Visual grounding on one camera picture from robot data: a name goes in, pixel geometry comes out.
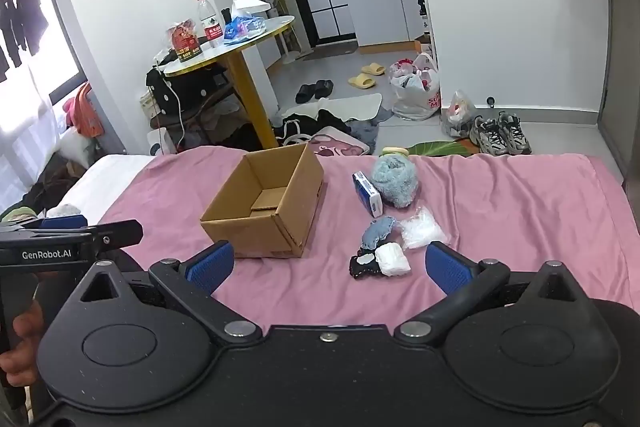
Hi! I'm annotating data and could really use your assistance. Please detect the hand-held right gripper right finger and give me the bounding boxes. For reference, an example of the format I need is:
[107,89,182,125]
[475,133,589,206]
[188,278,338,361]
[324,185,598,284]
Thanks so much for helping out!
[394,241,581,348]

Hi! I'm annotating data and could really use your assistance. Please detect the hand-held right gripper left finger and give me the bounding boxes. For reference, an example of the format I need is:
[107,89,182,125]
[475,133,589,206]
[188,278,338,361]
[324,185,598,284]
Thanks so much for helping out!
[75,241,263,348]

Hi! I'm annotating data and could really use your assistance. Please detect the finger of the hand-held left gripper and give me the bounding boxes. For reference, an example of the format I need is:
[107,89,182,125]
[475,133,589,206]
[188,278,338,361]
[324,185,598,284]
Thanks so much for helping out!
[0,215,89,234]
[87,219,145,251]

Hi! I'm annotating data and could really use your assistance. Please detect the brown cardboard box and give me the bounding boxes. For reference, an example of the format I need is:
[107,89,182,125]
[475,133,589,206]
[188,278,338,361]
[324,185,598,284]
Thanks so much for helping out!
[200,143,327,259]

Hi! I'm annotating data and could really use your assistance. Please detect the blue-grey sock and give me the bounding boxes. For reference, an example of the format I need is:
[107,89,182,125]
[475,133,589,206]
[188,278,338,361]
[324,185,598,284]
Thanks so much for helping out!
[361,216,397,252]

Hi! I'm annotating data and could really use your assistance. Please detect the black and white sock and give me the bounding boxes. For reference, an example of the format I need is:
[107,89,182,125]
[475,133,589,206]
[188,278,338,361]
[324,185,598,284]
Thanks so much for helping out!
[349,249,383,280]

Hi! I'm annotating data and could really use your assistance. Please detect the fluffy blue-grey towel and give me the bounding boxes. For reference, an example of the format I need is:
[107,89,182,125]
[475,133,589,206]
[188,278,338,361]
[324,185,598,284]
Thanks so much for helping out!
[371,154,421,209]

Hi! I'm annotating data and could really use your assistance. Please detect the person's left hand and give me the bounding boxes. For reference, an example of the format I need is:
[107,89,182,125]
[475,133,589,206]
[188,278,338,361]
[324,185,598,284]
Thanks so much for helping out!
[0,301,47,389]

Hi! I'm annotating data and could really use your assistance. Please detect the dark clothes heap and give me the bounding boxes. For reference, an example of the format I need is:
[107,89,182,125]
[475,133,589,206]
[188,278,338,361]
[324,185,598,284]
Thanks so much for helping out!
[20,152,96,212]

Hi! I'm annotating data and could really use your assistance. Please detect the green pink plush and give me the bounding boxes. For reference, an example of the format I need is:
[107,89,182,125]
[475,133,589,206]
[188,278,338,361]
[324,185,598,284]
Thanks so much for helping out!
[0,206,38,223]

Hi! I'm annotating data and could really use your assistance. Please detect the white bedding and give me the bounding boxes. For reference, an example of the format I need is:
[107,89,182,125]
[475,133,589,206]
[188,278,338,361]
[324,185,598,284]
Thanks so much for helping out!
[65,153,153,228]

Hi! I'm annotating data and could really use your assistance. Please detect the white pillow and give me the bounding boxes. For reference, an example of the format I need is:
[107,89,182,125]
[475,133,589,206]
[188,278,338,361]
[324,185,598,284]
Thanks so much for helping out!
[60,127,96,158]

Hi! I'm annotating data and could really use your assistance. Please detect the pink bed sheet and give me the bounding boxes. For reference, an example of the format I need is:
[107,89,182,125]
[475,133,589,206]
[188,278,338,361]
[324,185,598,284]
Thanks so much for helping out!
[97,146,640,333]

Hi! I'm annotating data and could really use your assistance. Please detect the white bag with print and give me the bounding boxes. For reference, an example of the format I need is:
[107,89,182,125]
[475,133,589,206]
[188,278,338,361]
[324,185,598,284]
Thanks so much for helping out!
[146,127,177,156]

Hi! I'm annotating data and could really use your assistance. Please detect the blue white small carton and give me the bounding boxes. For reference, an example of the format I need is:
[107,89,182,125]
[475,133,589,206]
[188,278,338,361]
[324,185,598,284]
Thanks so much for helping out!
[352,172,385,216]

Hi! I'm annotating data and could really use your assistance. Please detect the orange pink clothing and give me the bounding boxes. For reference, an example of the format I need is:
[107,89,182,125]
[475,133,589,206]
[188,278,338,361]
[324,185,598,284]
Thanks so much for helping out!
[62,82,103,138]

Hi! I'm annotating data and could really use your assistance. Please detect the green leaf cartoon rug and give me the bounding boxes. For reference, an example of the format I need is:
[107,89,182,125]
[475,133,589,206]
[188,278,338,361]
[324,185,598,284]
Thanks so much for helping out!
[407,140,473,158]

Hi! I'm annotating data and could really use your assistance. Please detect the grey sneaker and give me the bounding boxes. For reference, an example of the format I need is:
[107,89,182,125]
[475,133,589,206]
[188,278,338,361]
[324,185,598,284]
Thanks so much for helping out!
[469,116,508,156]
[497,112,532,155]

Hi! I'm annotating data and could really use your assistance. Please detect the black polka dot bag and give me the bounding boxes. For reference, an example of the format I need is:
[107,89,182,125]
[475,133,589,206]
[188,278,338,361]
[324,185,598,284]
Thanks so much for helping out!
[146,64,236,118]

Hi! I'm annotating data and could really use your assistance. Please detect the clear plastic trash bag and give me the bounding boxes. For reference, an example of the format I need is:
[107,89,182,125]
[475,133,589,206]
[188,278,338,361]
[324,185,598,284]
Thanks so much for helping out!
[441,89,478,138]

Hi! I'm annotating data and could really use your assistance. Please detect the grey fluffy rug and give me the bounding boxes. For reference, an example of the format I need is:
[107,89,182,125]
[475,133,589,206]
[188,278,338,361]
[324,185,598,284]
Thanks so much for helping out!
[347,107,391,142]

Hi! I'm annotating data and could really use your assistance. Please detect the pink bear cushion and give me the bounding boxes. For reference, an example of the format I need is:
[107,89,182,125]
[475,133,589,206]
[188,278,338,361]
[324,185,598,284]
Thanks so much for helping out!
[300,127,371,156]

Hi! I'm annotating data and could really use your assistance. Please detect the white plastic shopping bag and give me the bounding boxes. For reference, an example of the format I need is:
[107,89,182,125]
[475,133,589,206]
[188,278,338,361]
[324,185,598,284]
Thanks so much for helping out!
[389,53,442,122]

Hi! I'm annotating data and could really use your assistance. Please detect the round table with yellow leg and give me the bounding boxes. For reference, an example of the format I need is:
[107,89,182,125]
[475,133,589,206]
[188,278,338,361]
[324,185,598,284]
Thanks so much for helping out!
[162,14,296,150]

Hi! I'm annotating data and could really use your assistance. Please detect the white floor mat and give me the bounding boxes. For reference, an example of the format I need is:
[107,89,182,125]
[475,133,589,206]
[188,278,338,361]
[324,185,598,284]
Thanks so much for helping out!
[282,93,383,125]

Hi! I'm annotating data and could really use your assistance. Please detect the black clothing pile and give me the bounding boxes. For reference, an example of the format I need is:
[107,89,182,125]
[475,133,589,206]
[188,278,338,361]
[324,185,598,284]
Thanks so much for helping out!
[272,109,353,142]

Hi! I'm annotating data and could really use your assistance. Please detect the red snack jar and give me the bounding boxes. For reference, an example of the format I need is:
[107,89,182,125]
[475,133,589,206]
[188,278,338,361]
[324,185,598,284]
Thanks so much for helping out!
[167,21,203,62]

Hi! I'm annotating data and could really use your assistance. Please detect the hanging dark clothes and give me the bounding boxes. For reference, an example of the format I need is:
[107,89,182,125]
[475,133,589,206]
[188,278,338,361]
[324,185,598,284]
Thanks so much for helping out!
[0,0,51,82]

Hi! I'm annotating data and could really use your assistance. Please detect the clear water bottle red cap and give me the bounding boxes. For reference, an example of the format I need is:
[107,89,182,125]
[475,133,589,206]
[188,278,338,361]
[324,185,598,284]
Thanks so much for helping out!
[195,0,224,49]

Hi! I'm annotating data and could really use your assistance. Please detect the blue plastic bag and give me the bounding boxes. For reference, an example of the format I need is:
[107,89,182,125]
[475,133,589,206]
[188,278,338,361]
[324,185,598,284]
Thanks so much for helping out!
[222,14,267,46]

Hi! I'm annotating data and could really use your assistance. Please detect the white side shelf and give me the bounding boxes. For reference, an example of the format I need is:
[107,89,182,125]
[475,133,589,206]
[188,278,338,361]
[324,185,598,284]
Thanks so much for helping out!
[415,0,436,58]

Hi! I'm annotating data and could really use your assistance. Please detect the dark grey wardrobe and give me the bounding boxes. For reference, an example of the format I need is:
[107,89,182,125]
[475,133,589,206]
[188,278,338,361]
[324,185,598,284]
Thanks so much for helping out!
[597,0,640,188]

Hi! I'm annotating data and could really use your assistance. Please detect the white tissue box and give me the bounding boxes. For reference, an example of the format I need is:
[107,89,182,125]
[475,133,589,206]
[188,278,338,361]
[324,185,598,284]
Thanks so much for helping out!
[231,0,271,20]

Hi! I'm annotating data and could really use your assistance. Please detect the white kitchen cabinet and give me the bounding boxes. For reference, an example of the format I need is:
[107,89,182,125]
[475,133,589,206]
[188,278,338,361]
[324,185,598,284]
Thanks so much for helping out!
[337,0,426,48]

